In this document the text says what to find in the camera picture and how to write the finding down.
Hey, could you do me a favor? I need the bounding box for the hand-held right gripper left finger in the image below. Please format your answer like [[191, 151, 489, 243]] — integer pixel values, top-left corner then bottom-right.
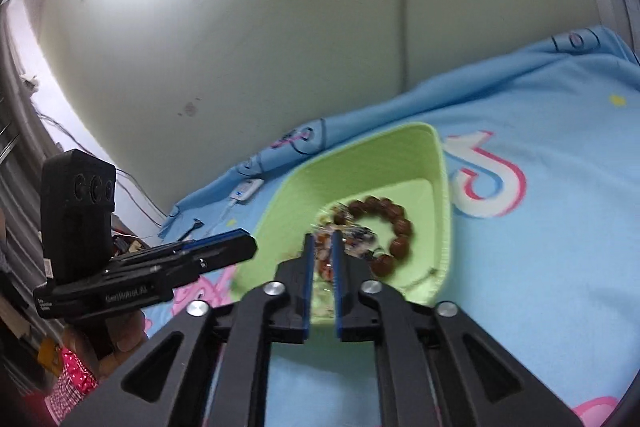
[[60, 231, 317, 427]]

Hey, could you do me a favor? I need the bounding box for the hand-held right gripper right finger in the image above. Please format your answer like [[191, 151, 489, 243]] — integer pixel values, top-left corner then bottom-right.
[[332, 229, 583, 427]]

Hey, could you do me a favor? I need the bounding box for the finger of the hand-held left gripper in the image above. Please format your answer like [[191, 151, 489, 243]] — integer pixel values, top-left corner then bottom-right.
[[102, 234, 259, 290], [112, 229, 249, 266]]

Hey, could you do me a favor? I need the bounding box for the purple crystal bead bracelet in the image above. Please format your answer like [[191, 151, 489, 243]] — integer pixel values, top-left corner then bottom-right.
[[344, 227, 377, 260]]

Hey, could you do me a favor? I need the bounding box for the brown wooden bead bracelet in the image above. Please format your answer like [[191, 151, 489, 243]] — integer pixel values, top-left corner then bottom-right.
[[332, 196, 414, 279]]

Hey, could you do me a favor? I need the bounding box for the green plastic basket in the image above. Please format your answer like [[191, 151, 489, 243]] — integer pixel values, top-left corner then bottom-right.
[[232, 122, 452, 358]]

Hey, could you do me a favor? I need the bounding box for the person's left hand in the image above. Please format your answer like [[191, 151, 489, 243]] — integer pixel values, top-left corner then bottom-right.
[[95, 309, 149, 381]]

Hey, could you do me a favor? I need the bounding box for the cluttered side shelf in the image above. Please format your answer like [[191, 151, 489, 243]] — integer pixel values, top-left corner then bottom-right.
[[112, 227, 151, 258]]

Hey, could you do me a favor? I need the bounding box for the white controller box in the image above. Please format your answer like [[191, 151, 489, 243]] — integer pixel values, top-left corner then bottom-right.
[[232, 179, 264, 204]]

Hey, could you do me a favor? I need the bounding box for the red dotted cloth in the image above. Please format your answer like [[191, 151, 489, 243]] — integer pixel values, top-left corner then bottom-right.
[[45, 342, 101, 423]]

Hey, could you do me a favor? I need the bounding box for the black cable with plug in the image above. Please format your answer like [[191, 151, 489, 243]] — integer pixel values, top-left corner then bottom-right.
[[177, 219, 203, 243]]

